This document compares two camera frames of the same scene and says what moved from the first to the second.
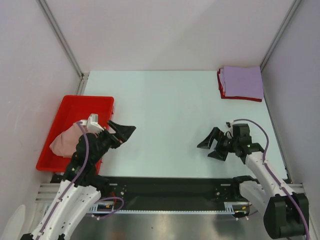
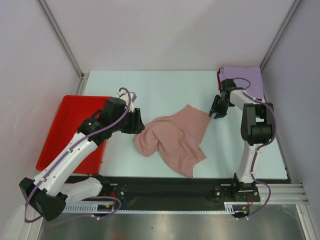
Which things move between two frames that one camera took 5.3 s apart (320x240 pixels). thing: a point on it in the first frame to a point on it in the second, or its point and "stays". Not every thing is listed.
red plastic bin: [74, 108] stays
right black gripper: [220, 145] to [219, 105]
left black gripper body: [105, 142] to [131, 123]
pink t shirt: [65, 144] to [177, 137]
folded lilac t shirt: [239, 81] stays
